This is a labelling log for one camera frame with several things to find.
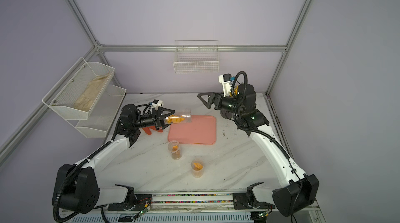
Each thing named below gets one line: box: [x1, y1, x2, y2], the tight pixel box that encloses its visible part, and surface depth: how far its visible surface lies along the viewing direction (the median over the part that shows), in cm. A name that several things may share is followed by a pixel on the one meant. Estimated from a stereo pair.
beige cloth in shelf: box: [73, 72, 111, 112], surface depth 80 cm
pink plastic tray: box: [167, 114, 217, 145], surface depth 100 cm
